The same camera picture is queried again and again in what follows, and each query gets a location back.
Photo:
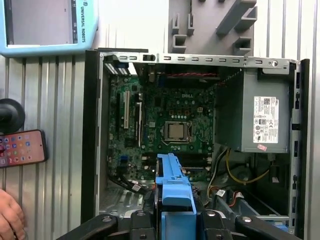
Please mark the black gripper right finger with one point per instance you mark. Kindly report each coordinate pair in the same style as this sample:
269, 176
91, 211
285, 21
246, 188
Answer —
215, 225

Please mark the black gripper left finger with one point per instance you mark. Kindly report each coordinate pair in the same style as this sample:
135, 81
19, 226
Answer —
142, 225

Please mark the hard disk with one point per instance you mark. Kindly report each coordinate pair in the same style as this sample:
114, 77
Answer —
175, 190

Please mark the person's hand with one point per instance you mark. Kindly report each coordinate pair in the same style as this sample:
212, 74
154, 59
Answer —
10, 215

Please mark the metal optical drive cage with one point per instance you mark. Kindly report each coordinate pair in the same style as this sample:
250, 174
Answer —
250, 207

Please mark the black RAM slot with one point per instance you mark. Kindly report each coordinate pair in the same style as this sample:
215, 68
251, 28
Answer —
195, 159

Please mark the blue plastic drive latch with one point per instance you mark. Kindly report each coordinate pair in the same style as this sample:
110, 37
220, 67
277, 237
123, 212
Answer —
283, 233

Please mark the CPU socket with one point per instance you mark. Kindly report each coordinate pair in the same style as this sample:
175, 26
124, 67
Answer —
190, 130

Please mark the silver CPU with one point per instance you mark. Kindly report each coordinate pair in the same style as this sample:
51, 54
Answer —
177, 132

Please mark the black PC case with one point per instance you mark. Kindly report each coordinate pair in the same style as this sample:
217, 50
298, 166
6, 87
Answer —
90, 125

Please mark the green motherboard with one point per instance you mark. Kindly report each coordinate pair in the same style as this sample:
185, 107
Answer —
155, 112

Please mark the grey power supply unit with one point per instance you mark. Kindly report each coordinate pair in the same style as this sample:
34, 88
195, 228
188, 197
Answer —
237, 112

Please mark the white expansion slot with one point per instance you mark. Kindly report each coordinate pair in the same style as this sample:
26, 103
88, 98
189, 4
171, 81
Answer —
127, 110

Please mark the smartphone with lit screen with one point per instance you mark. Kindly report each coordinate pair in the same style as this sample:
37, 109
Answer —
22, 147

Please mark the round black tool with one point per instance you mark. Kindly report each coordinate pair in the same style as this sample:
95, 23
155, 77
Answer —
10, 115

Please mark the grey parts rack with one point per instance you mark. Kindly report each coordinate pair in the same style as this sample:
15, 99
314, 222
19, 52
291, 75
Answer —
200, 42

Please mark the pale blue teach pendant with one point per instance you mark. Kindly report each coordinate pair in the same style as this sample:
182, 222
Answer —
50, 50

